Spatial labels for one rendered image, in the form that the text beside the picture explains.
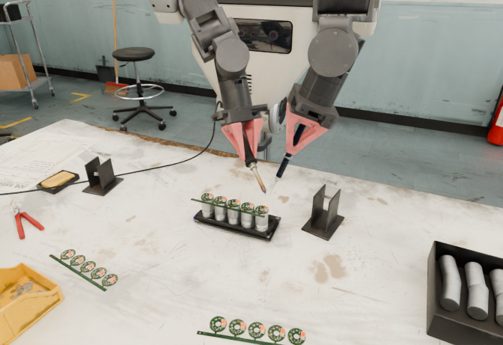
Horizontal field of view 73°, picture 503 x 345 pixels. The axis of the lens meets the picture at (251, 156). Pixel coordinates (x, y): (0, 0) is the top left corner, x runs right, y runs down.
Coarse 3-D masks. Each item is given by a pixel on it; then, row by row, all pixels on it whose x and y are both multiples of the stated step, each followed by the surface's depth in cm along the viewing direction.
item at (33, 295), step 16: (0, 272) 52; (16, 272) 55; (32, 272) 54; (0, 288) 53; (16, 288) 54; (32, 288) 54; (48, 288) 54; (0, 304) 51; (16, 304) 46; (32, 304) 48; (48, 304) 50; (0, 320) 44; (16, 320) 46; (32, 320) 49; (0, 336) 45; (16, 336) 47
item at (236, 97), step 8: (232, 80) 64; (240, 80) 65; (224, 88) 64; (232, 88) 64; (240, 88) 64; (248, 88) 65; (224, 96) 65; (232, 96) 64; (240, 96) 64; (248, 96) 65; (224, 104) 65; (232, 104) 64; (240, 104) 64; (248, 104) 65; (264, 104) 65; (216, 112) 63; (224, 112) 62; (256, 112) 70; (216, 120) 67
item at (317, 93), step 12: (312, 72) 49; (312, 84) 50; (324, 84) 49; (336, 84) 49; (300, 96) 51; (312, 96) 50; (324, 96) 50; (336, 96) 51; (300, 108) 48; (312, 108) 48; (324, 108) 50; (324, 120) 49; (336, 120) 49
